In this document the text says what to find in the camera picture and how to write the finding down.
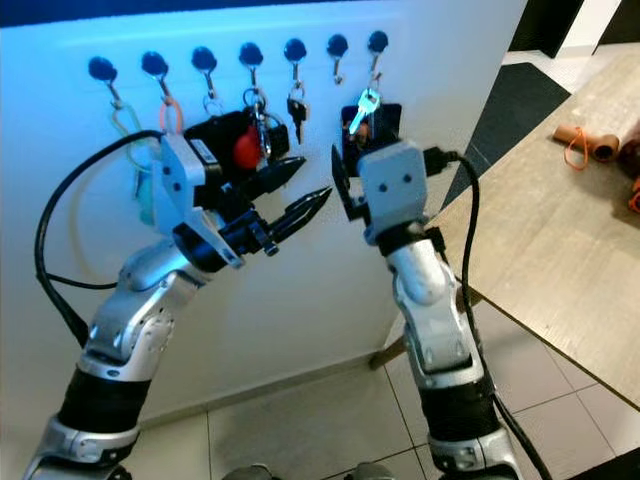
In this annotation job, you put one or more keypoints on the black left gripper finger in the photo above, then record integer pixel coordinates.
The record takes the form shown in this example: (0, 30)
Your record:
(302, 215)
(275, 177)

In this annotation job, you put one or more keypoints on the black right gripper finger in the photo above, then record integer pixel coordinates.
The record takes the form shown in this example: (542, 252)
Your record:
(344, 185)

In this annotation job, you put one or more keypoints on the black key pouch silver key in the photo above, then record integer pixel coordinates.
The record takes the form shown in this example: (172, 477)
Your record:
(365, 108)

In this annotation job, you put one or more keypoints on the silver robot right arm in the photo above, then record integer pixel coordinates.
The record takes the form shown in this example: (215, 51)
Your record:
(430, 320)

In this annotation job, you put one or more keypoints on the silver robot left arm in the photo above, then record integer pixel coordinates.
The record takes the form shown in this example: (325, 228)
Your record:
(130, 330)

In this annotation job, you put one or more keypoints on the black key fob red button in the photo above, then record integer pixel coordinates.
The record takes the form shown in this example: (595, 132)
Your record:
(245, 150)

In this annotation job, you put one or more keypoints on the black headed key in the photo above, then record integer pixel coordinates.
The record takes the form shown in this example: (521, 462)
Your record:
(297, 108)

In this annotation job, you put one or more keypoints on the green carabiner with tag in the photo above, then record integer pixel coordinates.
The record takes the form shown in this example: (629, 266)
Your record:
(148, 205)

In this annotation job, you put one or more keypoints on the orange carabiner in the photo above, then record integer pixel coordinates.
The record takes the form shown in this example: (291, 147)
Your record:
(163, 118)

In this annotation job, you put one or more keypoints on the dark blue rug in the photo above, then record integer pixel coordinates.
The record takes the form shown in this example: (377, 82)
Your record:
(520, 110)

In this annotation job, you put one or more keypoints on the light wooden table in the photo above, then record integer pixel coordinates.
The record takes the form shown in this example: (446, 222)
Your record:
(560, 260)

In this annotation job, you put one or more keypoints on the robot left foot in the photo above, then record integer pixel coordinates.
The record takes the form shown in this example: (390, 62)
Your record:
(244, 474)

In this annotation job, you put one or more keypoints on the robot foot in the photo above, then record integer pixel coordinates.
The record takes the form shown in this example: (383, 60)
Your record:
(370, 474)
(244, 474)

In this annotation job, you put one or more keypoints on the brown cardboard tube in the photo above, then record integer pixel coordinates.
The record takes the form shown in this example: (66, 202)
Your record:
(600, 145)

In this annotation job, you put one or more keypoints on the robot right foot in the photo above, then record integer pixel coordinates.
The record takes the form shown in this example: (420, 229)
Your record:
(370, 474)

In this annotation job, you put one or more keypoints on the black floor mat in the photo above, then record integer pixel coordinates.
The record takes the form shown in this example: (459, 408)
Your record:
(610, 468)

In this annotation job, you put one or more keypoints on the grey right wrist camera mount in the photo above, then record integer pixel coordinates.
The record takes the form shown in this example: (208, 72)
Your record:
(395, 180)

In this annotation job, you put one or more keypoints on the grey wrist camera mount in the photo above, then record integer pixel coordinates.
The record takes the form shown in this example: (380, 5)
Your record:
(188, 180)
(395, 180)

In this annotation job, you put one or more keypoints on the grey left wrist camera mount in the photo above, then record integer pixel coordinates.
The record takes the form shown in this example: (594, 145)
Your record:
(188, 180)

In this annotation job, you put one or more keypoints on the black base metal wall hook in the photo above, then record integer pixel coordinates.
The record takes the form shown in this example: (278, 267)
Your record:
(378, 41)
(102, 68)
(295, 49)
(337, 45)
(251, 52)
(205, 57)
(155, 64)

